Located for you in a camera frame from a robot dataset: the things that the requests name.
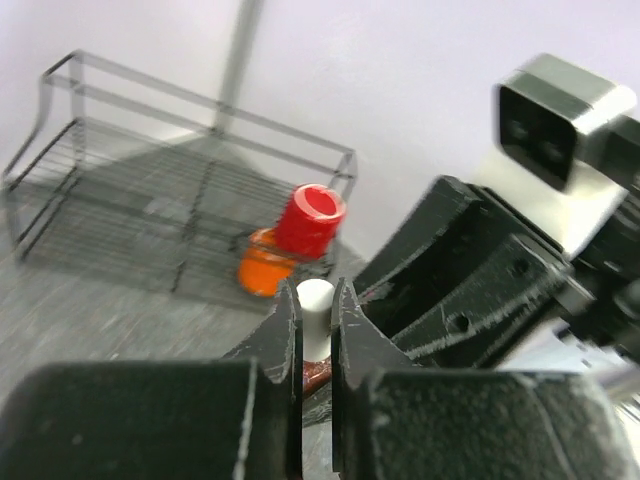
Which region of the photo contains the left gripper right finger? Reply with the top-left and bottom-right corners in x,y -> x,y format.
331,279 -> 639,479

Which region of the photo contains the black wire rack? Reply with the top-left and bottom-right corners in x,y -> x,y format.
2,50 -> 358,310

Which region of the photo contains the glitter red nail polish bottle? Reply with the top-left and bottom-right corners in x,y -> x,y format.
302,357 -> 332,400

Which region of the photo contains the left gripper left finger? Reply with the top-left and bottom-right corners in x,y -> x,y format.
1,280 -> 303,479

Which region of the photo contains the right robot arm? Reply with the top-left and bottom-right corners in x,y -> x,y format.
354,119 -> 639,388

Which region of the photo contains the orange cup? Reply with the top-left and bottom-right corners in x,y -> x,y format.
237,228 -> 296,298

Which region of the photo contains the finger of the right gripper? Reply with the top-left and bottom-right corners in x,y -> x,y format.
392,235 -> 570,368
353,176 -> 505,300

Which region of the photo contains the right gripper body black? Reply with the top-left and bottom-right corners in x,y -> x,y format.
496,194 -> 639,366

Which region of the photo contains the red mug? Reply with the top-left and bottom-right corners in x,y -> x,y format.
274,183 -> 347,259

